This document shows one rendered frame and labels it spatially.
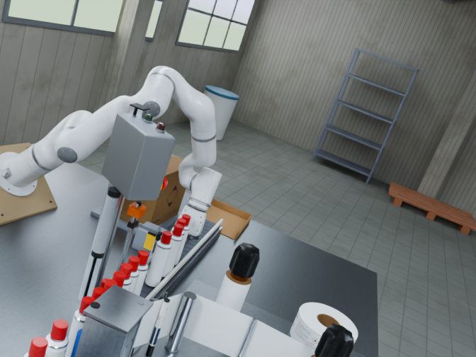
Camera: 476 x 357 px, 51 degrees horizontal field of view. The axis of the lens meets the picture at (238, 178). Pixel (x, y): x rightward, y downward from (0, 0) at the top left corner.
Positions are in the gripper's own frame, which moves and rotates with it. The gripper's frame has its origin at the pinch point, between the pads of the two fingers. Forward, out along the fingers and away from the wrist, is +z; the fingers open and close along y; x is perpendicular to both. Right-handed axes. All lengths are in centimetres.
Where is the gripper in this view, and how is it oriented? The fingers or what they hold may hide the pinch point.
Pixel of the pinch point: (181, 244)
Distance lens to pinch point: 197.7
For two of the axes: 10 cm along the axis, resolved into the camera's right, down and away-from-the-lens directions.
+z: -3.8, 9.2, -0.4
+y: 9.1, 3.7, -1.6
